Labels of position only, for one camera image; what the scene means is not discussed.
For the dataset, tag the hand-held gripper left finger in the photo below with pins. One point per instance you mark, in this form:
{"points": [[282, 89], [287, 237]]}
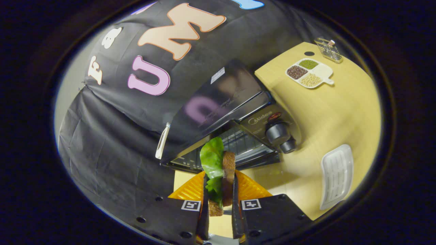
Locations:
{"points": [[170, 221]]}

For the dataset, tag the white rectangular plastic tray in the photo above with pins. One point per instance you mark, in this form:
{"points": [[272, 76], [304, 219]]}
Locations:
{"points": [[337, 177]]}

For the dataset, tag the lettuce sandwich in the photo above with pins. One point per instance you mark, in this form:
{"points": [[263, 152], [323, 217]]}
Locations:
{"points": [[213, 160]]}

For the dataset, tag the white divided dish with grains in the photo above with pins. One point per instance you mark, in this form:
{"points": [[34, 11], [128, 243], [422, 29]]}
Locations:
{"points": [[322, 70]]}

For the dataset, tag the black round table grommet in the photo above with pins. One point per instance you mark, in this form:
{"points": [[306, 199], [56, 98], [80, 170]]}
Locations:
{"points": [[309, 53]]}

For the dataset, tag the small white toaster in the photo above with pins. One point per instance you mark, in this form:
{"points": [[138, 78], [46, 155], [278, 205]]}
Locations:
{"points": [[162, 141]]}

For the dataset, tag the black backdrop cloth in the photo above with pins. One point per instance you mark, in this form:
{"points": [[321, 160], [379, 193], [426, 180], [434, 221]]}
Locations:
{"points": [[112, 136]]}

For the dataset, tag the black toaster oven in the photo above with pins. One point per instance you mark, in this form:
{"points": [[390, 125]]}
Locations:
{"points": [[218, 98]]}

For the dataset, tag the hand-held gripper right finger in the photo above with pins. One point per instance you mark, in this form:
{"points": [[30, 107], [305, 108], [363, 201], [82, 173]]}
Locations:
{"points": [[272, 217]]}

